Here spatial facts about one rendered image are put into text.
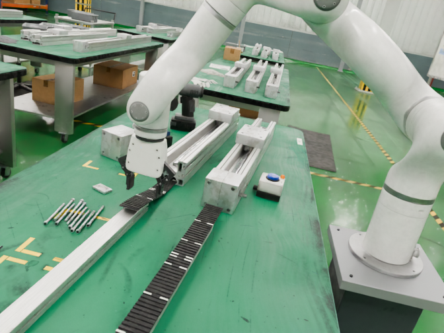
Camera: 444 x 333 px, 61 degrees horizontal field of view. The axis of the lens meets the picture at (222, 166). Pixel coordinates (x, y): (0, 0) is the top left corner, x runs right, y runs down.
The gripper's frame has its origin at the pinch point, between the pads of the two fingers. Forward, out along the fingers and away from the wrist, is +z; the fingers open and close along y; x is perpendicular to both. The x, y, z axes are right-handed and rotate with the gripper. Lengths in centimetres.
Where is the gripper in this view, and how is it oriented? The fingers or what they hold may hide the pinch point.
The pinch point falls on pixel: (144, 188)
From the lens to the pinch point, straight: 105.5
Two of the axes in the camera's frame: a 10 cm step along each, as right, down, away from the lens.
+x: 2.6, -3.2, 9.1
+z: -1.8, 9.1, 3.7
